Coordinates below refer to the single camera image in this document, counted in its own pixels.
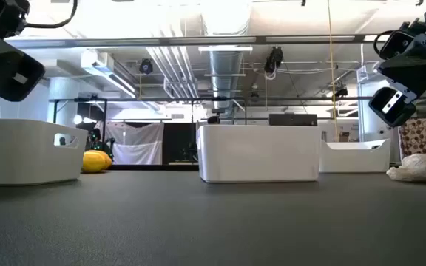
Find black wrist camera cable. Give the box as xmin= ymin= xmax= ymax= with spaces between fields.
xmin=24 ymin=0 xmax=79 ymax=30

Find black monitor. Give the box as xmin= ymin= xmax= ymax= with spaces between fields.
xmin=268 ymin=113 xmax=319 ymax=127

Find silver ventilation duct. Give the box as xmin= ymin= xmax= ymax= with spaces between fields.
xmin=208 ymin=50 xmax=244 ymax=112

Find black hanging cable reel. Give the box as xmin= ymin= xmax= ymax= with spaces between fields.
xmin=138 ymin=58 xmax=155 ymax=75
xmin=332 ymin=85 xmax=349 ymax=100
xmin=263 ymin=45 xmax=285 ymax=81

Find black table mat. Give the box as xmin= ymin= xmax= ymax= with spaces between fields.
xmin=0 ymin=169 xmax=426 ymax=266

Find yellow hanging cord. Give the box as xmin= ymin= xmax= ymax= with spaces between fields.
xmin=326 ymin=0 xmax=339 ymax=143

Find white plastic basket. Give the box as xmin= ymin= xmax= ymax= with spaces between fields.
xmin=196 ymin=124 xmax=323 ymax=183
xmin=319 ymin=138 xmax=392 ymax=174
xmin=0 ymin=118 xmax=89 ymax=186

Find brown dotted curtain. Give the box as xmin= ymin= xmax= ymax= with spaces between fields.
xmin=397 ymin=117 xmax=426 ymax=159

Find distant robot with green lights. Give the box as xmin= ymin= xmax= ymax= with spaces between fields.
xmin=86 ymin=127 xmax=117 ymax=160

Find black workstation frame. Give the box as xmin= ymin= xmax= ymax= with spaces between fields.
xmin=48 ymin=95 xmax=375 ymax=126

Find white hanging cloth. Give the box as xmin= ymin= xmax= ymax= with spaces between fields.
xmin=104 ymin=120 xmax=165 ymax=166

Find grey overhead beam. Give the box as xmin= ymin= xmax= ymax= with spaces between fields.
xmin=5 ymin=34 xmax=390 ymax=49

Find black aluminium rig frame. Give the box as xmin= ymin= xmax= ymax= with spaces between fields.
xmin=107 ymin=162 xmax=406 ymax=174

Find white ceiling pipes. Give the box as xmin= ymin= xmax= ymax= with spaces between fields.
xmin=145 ymin=46 xmax=201 ymax=99

